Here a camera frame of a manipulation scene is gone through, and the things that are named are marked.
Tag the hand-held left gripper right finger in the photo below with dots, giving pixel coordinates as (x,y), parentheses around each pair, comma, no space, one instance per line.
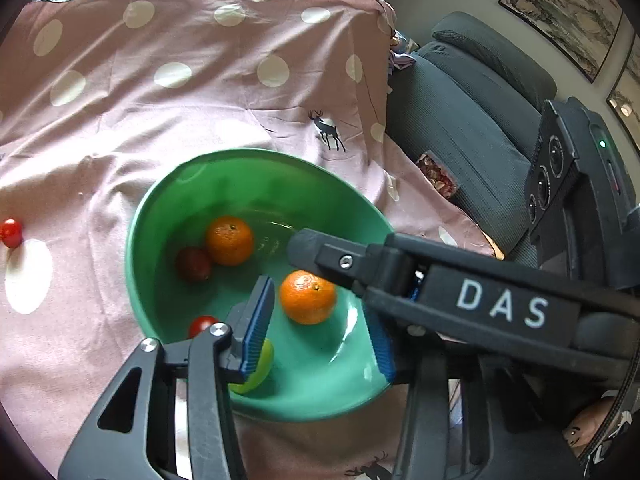
(382,355)

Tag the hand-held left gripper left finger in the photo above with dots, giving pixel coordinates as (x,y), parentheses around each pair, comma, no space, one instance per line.
(257,330)

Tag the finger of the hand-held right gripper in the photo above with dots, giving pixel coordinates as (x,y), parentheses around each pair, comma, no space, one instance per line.
(335,260)

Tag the green jujube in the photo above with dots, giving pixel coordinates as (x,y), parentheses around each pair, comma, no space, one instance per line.
(263,366)

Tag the large orange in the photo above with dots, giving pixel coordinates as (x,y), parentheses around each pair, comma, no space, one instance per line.
(307,297)

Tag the green plastic bowl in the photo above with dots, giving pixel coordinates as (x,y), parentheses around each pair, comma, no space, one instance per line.
(310,365)

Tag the small orange mandarin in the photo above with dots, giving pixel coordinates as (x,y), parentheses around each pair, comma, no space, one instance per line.
(230,240)

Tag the dark red cherry tomato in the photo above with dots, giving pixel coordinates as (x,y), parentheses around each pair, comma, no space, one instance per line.
(192,263)

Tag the pink printed fabric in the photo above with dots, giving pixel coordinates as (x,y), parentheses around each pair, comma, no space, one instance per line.
(582,427)

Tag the grey armchair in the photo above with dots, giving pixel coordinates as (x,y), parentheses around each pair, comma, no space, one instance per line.
(450,110)

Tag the floral cloth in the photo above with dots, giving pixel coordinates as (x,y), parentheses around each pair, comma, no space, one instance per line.
(401,52)

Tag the pink polka-dot blanket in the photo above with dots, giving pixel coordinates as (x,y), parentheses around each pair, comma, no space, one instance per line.
(150,125)

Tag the framed landscape painting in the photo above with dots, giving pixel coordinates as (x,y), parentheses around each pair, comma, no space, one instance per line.
(565,10)
(627,90)

